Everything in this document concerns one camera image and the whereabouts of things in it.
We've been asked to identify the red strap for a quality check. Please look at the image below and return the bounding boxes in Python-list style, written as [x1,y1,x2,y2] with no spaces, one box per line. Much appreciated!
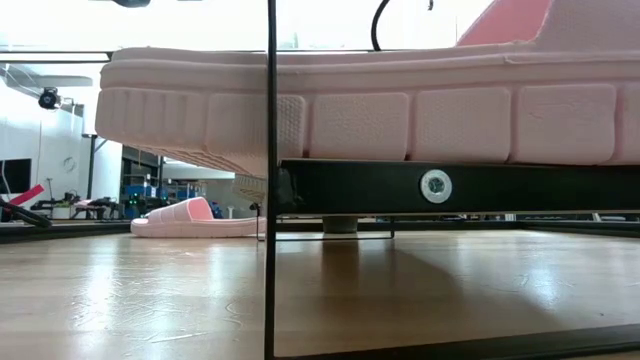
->
[8,183,46,208]

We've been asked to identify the black ceiling camera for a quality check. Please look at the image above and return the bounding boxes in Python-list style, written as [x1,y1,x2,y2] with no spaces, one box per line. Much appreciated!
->
[37,86,63,111]

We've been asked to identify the black wall monitor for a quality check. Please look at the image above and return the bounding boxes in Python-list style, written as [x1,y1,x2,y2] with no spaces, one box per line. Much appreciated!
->
[0,158,33,195]

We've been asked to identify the small green potted plant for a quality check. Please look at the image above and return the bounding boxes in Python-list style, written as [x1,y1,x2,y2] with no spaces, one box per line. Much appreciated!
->
[321,215,360,235]

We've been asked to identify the black cable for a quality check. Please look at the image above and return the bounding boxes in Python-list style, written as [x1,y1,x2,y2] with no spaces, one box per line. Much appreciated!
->
[369,0,392,52]

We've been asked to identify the black background pole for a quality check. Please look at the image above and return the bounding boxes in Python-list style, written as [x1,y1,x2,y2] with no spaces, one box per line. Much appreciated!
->
[82,132,109,201]

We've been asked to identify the black aluminium rig frame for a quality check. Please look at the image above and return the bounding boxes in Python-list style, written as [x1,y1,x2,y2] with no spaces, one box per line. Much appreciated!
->
[0,48,640,245]

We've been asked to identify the black metal wooden shelf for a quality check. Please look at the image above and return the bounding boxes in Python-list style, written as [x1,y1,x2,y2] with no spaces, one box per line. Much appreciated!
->
[263,0,640,360]

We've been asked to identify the black curved tube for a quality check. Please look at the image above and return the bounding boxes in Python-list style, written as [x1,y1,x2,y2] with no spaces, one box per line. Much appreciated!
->
[0,197,54,229]

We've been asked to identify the pink foam slide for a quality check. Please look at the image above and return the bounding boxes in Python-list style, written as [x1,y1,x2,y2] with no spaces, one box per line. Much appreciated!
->
[93,0,640,177]
[129,195,268,239]

